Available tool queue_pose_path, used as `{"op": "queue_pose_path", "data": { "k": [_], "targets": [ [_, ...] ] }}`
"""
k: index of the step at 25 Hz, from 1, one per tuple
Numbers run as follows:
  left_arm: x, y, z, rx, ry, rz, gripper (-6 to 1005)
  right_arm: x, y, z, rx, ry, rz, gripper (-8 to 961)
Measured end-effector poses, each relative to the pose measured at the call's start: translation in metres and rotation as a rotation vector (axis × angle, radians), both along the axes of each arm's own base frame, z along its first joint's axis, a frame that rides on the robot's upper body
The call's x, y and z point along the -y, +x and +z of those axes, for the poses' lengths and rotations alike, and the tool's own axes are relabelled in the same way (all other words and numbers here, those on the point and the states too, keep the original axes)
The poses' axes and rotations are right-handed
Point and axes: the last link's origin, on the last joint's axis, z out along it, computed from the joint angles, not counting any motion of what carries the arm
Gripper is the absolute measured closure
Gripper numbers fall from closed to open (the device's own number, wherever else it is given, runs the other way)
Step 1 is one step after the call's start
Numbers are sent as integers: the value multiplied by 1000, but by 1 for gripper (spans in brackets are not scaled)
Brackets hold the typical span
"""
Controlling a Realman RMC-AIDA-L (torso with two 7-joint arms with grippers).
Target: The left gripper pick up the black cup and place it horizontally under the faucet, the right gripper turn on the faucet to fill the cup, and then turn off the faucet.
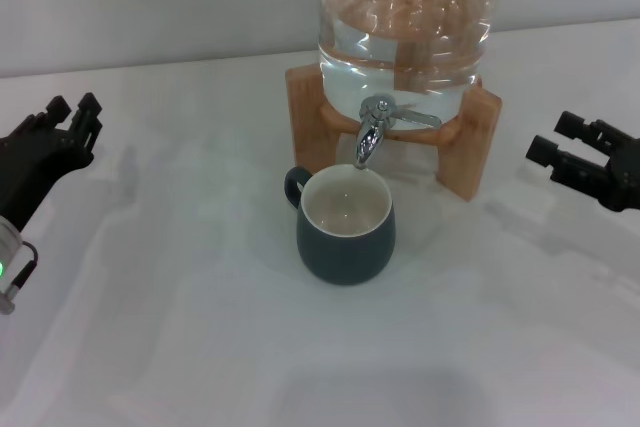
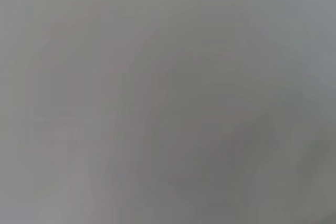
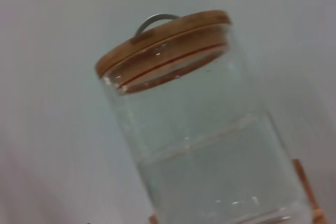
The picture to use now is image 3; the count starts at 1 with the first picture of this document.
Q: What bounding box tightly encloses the round wooden jar lid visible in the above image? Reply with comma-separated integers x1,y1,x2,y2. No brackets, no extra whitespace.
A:
94,10,232,96

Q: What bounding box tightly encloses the glass water dispenser jar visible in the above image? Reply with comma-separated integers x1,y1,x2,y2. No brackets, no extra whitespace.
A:
101,22,316,224

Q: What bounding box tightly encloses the wooden dispenser stand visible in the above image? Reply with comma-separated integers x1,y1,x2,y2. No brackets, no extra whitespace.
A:
146,158,327,224

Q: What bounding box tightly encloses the metal lid handle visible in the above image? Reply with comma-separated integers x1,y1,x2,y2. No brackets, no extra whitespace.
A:
134,13,181,37

